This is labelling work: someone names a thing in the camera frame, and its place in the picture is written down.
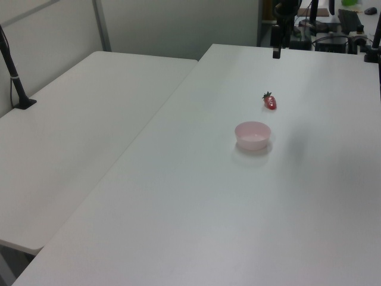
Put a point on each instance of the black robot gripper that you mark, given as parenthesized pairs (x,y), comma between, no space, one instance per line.
(286,8)

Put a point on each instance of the red strawberry with green leaves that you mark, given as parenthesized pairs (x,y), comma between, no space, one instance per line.
(271,102)

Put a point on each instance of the pink plastic bowl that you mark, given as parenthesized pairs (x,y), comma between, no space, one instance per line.
(253,135)

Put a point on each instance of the black monitor stand pole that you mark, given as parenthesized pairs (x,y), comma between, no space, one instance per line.
(313,13)

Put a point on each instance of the brown desk pad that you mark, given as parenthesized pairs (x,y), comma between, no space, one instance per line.
(323,12)

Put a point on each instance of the black electronics box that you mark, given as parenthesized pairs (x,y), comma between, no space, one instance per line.
(332,43)

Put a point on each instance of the black computer keyboard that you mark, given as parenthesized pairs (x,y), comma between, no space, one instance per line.
(349,20)

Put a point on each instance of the green object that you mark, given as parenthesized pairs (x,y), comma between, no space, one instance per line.
(350,2)

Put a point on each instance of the dark computer mouse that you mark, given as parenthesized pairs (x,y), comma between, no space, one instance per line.
(371,11)

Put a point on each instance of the silver camera device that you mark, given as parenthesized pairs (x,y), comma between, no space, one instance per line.
(358,40)

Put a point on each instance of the black clamped camera pole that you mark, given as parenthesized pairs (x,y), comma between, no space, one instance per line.
(375,38)

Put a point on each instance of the black camera pole with base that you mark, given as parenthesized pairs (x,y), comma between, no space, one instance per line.
(13,74)

